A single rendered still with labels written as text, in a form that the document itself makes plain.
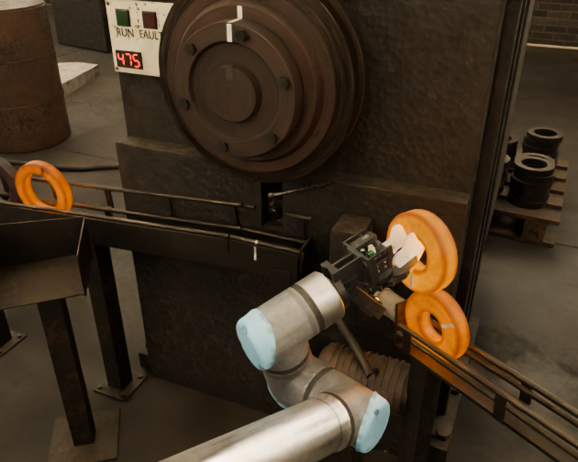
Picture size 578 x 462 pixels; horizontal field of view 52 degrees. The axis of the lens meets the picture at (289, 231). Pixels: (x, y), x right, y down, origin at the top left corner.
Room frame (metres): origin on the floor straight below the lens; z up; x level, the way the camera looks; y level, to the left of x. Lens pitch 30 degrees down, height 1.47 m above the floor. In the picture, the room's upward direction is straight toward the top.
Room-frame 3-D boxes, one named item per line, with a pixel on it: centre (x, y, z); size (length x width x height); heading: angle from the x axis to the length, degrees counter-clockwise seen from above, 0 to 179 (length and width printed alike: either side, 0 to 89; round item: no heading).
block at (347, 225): (1.22, -0.15, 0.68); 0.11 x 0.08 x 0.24; 157
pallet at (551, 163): (3.03, -0.89, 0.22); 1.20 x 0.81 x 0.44; 65
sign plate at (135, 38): (1.54, 0.34, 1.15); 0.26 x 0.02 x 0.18; 67
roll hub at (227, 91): (1.21, 0.11, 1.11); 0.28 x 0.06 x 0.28; 67
